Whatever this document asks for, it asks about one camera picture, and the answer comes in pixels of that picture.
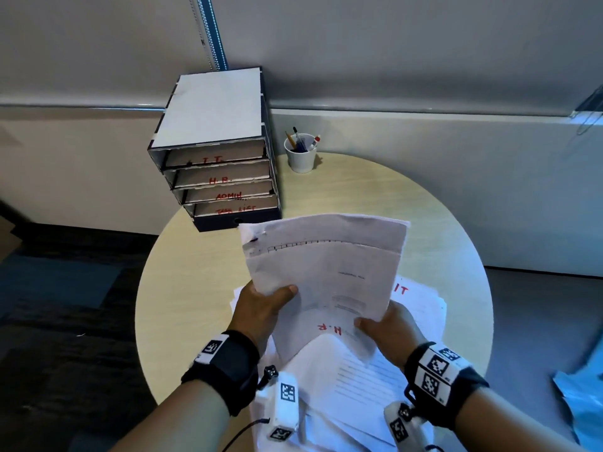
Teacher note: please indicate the person's right hand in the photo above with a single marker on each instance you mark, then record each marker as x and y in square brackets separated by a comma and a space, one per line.
[395, 334]

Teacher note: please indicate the person's left hand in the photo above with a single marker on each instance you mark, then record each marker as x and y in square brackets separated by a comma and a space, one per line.
[254, 315]

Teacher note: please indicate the unsorted pile of papers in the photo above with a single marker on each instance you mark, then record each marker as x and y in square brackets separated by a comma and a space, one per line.
[358, 386]

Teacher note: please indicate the cardboard document tray organizer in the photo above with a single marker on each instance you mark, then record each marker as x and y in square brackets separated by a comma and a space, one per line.
[212, 108]

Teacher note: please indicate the person's right forearm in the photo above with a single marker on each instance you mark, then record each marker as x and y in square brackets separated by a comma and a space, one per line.
[509, 428]

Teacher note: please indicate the person's left forearm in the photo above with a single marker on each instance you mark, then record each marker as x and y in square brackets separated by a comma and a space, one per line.
[183, 423]

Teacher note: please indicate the round wooden table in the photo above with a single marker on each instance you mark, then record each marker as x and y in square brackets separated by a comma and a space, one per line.
[377, 192]

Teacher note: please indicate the white pen cup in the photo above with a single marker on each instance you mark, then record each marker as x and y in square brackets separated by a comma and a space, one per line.
[301, 162]

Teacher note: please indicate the blue pen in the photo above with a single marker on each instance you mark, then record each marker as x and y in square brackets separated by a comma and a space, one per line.
[303, 145]

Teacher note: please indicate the yellow pencil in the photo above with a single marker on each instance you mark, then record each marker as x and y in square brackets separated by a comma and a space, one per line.
[290, 139]

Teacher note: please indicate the white red-capped marker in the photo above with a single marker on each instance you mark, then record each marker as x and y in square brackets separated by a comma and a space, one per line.
[314, 142]

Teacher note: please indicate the black pen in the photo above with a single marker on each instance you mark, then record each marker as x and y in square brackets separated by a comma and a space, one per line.
[298, 136]

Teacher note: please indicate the blue plastic bag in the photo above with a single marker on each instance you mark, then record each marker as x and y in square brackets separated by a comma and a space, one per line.
[584, 404]

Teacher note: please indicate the blue dotted blind strip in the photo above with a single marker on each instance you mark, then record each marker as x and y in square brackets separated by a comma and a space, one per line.
[214, 37]

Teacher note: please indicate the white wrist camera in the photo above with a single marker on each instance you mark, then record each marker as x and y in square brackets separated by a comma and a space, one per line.
[405, 428]
[282, 409]

